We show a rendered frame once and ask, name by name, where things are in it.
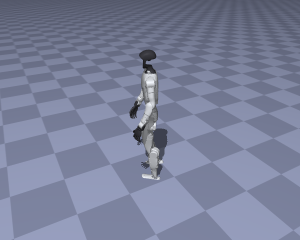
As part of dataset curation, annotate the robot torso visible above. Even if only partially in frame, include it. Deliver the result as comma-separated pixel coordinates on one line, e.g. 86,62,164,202
141,69,158,121

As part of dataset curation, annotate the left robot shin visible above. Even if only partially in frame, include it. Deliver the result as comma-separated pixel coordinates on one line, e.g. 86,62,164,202
147,151,159,179

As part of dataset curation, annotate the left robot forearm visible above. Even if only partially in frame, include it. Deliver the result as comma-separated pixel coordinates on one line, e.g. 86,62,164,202
138,103,153,129

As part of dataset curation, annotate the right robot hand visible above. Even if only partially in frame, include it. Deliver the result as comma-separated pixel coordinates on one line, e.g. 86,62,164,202
129,100,140,119

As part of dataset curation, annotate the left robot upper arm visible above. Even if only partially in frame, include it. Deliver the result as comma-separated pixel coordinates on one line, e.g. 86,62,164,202
145,77,156,110

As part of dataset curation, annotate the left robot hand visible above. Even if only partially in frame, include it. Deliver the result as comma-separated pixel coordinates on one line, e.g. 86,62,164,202
133,125,146,142

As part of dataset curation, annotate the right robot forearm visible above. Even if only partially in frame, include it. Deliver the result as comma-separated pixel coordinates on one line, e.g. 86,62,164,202
136,89,144,106

